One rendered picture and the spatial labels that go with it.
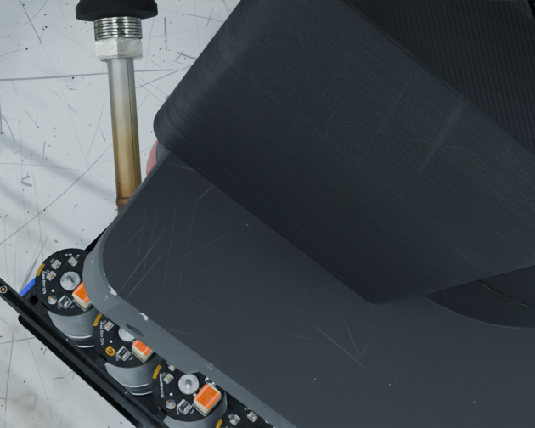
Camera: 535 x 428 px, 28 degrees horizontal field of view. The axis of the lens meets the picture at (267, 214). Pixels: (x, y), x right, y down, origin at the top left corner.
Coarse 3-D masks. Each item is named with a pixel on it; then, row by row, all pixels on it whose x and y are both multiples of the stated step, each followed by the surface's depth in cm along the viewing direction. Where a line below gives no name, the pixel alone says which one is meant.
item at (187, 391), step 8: (184, 376) 36; (192, 376) 36; (184, 384) 36; (192, 384) 36; (184, 392) 36; (192, 392) 36; (224, 400) 37; (224, 408) 38; (168, 416) 36; (208, 416) 36; (216, 416) 37; (168, 424) 38; (176, 424) 37; (184, 424) 36; (192, 424) 36; (200, 424) 36; (208, 424) 37; (216, 424) 38
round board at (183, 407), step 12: (156, 372) 36; (168, 372) 36; (180, 372) 36; (156, 384) 36; (168, 384) 36; (204, 384) 36; (216, 384) 36; (156, 396) 36; (168, 396) 36; (180, 396) 36; (192, 396) 36; (168, 408) 36; (180, 408) 36; (192, 408) 36; (216, 408) 36; (180, 420) 36; (192, 420) 36
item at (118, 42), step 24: (96, 24) 32; (120, 24) 31; (96, 48) 32; (120, 48) 31; (120, 72) 32; (120, 96) 32; (120, 120) 32; (120, 144) 32; (120, 168) 32; (120, 192) 32
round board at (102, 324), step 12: (96, 324) 37; (108, 324) 37; (96, 336) 37; (108, 336) 37; (96, 348) 36; (120, 348) 36; (108, 360) 36; (120, 360) 36; (132, 360) 36; (144, 360) 36
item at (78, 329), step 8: (72, 272) 37; (64, 280) 37; (80, 280) 37; (64, 288) 37; (72, 288) 37; (48, 312) 38; (88, 312) 37; (96, 312) 38; (56, 320) 38; (64, 320) 38; (72, 320) 38; (80, 320) 38; (88, 320) 38; (64, 328) 39; (72, 328) 38; (80, 328) 38; (88, 328) 39; (72, 336) 40; (80, 336) 39; (88, 336) 40; (80, 344) 40; (88, 344) 40
